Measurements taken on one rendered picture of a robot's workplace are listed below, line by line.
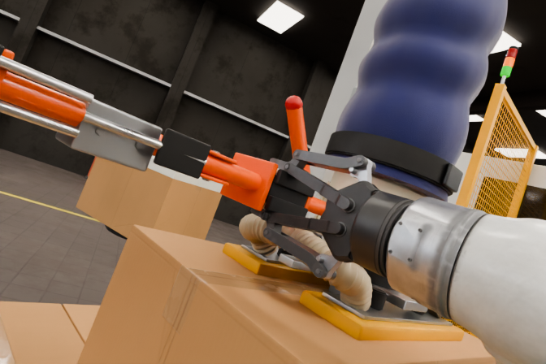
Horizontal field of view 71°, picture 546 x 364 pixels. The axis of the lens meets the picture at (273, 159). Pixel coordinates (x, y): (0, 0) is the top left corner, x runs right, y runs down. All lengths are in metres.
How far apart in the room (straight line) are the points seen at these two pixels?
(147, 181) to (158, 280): 1.43
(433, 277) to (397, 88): 0.38
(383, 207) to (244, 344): 0.19
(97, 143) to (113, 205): 1.75
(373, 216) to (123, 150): 0.23
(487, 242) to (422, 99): 0.36
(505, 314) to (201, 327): 0.30
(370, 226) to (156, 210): 1.59
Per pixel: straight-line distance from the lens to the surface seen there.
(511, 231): 0.31
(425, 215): 0.33
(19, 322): 1.21
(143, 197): 1.95
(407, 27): 0.69
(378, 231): 0.34
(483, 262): 0.30
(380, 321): 0.55
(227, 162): 0.43
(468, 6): 0.71
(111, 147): 0.36
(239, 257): 0.64
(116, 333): 0.63
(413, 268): 0.32
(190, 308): 0.48
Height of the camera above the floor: 1.07
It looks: 5 degrees up
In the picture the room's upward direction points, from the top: 21 degrees clockwise
